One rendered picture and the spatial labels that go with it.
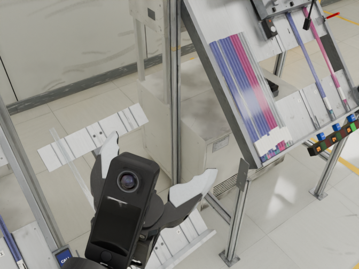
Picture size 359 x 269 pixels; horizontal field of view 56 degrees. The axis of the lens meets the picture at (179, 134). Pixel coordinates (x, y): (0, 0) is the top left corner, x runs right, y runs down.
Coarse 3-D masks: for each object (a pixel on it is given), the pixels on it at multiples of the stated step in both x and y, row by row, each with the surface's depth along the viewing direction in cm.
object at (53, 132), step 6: (54, 132) 94; (54, 138) 94; (60, 144) 94; (60, 150) 94; (66, 150) 94; (66, 156) 94; (72, 162) 94; (72, 168) 94; (78, 174) 94; (78, 180) 94; (84, 186) 94; (84, 192) 94; (90, 198) 94; (90, 204) 95
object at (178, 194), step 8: (208, 168) 43; (200, 176) 42; (208, 176) 42; (176, 184) 40; (184, 184) 41; (192, 184) 41; (200, 184) 41; (208, 184) 41; (168, 192) 40; (176, 192) 40; (184, 192) 40; (192, 192) 40; (200, 192) 40; (168, 200) 39; (176, 200) 39; (184, 200) 39
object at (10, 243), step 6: (0, 216) 91; (0, 222) 91; (6, 228) 91; (6, 234) 91; (6, 240) 91; (12, 240) 92; (12, 246) 91; (12, 252) 91; (18, 252) 92; (18, 258) 92
